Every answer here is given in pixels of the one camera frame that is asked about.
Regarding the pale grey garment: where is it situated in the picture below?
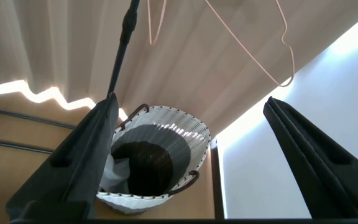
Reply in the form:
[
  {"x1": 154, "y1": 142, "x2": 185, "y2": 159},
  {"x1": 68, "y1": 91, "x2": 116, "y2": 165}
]
[{"x1": 99, "y1": 154, "x2": 132, "y2": 194}]

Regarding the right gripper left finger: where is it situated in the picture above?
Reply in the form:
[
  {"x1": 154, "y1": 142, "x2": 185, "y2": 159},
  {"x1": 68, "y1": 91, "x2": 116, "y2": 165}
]
[{"x1": 4, "y1": 92, "x2": 120, "y2": 219}]

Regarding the black clothes rack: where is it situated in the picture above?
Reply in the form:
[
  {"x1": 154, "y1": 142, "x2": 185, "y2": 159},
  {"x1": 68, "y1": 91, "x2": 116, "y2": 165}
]
[{"x1": 0, "y1": 0, "x2": 141, "y2": 156}]

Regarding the white laundry basket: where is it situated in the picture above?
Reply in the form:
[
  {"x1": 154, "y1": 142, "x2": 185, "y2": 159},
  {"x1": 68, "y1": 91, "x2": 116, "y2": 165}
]
[{"x1": 96, "y1": 103, "x2": 213, "y2": 215}]

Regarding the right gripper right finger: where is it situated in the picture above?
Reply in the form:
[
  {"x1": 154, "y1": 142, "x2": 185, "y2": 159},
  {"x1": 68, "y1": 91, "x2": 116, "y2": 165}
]
[{"x1": 262, "y1": 95, "x2": 358, "y2": 219}]

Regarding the beige curtain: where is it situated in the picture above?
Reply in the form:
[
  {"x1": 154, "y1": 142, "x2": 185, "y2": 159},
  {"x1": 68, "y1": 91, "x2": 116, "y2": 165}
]
[{"x1": 0, "y1": 0, "x2": 358, "y2": 138}]

